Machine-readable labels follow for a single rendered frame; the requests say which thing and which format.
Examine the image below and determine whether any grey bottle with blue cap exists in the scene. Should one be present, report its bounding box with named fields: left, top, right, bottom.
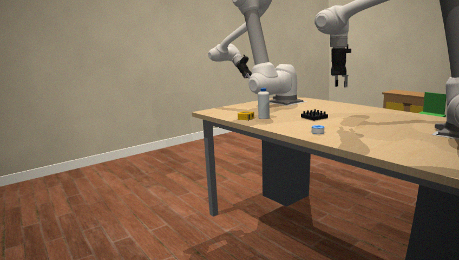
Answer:
left=258, top=88, right=270, bottom=119

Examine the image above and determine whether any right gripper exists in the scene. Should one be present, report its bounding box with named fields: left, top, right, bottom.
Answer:
left=232, top=55, right=252, bottom=79

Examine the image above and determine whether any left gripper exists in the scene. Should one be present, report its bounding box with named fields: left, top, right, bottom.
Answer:
left=330, top=36, right=351, bottom=88

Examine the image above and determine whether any short grey cylinder with blue top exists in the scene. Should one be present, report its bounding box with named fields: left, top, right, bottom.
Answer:
left=311, top=125, right=325, bottom=134

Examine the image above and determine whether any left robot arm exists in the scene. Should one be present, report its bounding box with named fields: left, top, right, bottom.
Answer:
left=314, top=0, right=459, bottom=138

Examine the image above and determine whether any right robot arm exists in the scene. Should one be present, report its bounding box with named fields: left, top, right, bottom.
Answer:
left=208, top=0, right=303, bottom=105

